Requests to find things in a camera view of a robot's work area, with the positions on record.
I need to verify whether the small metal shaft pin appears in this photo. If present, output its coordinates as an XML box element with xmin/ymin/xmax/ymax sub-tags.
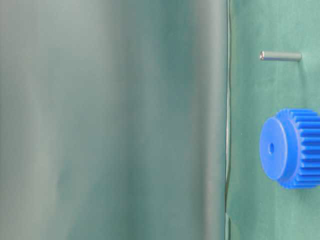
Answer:
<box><xmin>259</xmin><ymin>50</ymin><xmax>302</xmax><ymax>62</ymax></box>

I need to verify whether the blue plastic gear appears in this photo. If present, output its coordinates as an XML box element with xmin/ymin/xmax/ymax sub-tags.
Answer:
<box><xmin>259</xmin><ymin>108</ymin><xmax>320</xmax><ymax>189</ymax></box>

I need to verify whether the green table cloth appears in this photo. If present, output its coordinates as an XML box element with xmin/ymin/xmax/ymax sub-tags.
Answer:
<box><xmin>0</xmin><ymin>0</ymin><xmax>320</xmax><ymax>240</ymax></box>

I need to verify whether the thin dark cable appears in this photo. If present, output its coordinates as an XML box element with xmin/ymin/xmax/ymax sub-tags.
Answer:
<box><xmin>224</xmin><ymin>0</ymin><xmax>232</xmax><ymax>221</ymax></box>

